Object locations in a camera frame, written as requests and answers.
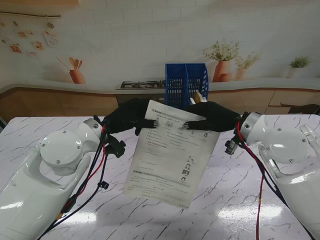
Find blue plastic file holder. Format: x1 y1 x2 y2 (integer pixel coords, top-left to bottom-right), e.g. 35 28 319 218
165 62 209 111

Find wooden hanging rail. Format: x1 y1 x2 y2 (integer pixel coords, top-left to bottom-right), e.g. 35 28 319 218
0 11 62 19

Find gas hob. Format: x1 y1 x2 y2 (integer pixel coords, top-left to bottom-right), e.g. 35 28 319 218
119 79 167 90

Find left arm red black cables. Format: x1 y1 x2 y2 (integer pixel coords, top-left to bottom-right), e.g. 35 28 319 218
37 122 112 240

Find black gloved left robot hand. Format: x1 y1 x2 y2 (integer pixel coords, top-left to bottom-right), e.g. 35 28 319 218
103 97 160 137

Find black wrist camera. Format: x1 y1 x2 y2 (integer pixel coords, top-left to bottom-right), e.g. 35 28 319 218
107 134 127 159
224 136 242 155

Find hanging white note card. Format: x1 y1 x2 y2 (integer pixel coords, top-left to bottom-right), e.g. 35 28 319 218
43 31 60 48

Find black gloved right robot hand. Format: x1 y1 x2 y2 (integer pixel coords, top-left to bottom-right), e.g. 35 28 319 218
183 101 242 133

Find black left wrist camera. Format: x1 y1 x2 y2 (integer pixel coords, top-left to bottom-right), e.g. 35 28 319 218
107 134 127 159

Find right arm red black cables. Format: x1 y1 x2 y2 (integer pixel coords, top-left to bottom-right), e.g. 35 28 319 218
234 122 316 240

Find arm red black cables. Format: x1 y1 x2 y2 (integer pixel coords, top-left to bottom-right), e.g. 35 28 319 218
37 122 112 240
234 122 316 240

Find white printed worksheet booklet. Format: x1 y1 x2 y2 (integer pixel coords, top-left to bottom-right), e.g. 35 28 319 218
123 99 222 209

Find yellow and white cover book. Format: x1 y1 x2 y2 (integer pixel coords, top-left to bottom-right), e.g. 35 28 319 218
192 90 208 104

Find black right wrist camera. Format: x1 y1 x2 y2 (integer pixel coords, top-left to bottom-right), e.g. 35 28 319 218
224 136 242 155

